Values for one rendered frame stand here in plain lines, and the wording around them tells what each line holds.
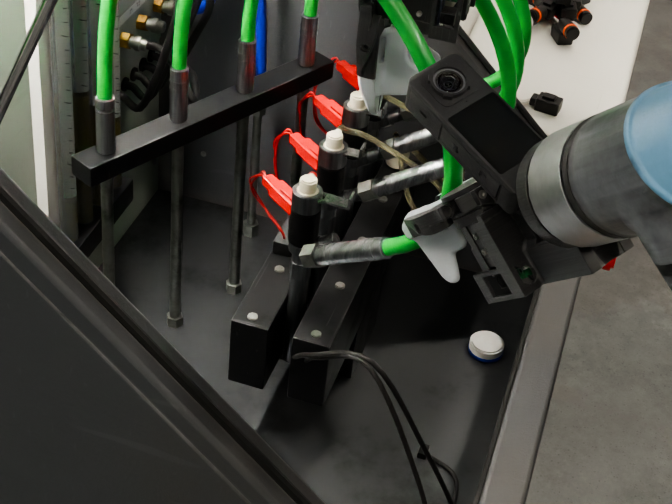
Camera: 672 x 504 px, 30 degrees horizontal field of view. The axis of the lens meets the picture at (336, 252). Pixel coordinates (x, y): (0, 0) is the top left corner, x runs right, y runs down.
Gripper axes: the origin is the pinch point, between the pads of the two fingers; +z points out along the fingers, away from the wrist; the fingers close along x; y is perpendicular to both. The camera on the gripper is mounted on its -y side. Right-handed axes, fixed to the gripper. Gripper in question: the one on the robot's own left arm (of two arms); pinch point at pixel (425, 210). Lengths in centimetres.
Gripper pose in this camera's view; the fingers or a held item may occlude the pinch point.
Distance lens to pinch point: 95.7
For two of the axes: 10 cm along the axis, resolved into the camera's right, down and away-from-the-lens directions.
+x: 8.0, -4.8, 3.7
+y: 4.9, 8.7, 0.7
